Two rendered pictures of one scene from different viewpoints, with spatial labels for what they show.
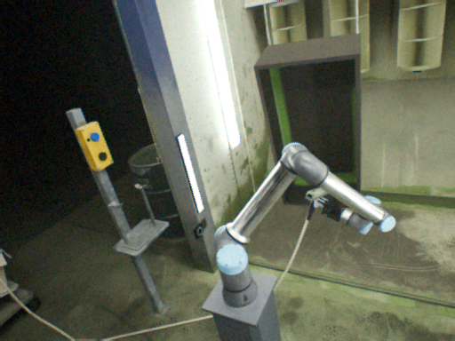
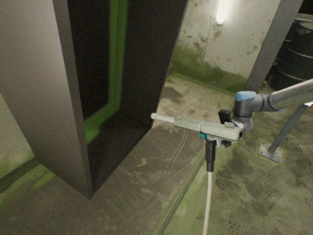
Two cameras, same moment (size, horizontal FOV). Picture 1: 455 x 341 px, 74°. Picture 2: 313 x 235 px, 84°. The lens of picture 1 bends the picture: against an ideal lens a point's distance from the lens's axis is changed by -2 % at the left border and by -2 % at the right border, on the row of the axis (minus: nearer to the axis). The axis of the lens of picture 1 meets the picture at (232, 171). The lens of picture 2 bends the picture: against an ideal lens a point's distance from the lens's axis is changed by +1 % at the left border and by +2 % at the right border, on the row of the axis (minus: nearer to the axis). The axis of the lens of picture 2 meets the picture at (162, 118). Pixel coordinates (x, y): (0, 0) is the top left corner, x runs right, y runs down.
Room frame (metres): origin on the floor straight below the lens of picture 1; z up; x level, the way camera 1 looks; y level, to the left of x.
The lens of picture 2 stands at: (1.82, 0.02, 1.33)
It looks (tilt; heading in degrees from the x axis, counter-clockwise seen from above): 41 degrees down; 269
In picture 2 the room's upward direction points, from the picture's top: 4 degrees clockwise
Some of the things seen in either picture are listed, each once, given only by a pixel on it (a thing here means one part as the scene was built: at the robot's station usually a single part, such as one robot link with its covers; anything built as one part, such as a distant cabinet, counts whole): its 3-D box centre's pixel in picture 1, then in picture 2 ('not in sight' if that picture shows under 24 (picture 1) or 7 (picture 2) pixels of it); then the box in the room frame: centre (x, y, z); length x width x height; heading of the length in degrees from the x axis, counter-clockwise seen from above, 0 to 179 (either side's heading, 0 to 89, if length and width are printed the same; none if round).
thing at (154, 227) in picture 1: (135, 215); not in sight; (1.63, 0.65, 0.95); 0.26 x 0.15 x 0.32; 148
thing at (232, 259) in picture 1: (233, 265); not in sight; (1.17, 0.09, 0.83); 0.17 x 0.15 x 0.18; 4
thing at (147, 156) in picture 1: (156, 154); not in sight; (2.84, 0.69, 0.86); 0.54 x 0.54 x 0.01
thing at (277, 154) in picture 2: not in sight; (270, 152); (0.70, -1.11, 0.01); 0.20 x 0.20 x 0.01; 58
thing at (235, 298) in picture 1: (238, 285); not in sight; (1.16, 0.09, 0.69); 0.19 x 0.19 x 0.10
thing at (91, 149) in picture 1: (94, 146); not in sight; (1.68, 0.74, 1.42); 0.12 x 0.06 x 0.26; 148
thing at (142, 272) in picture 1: (123, 228); not in sight; (1.72, 0.79, 0.82); 0.06 x 0.06 x 1.64; 58
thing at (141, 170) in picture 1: (169, 190); not in sight; (2.83, 0.68, 0.44); 0.59 x 0.58 x 0.89; 38
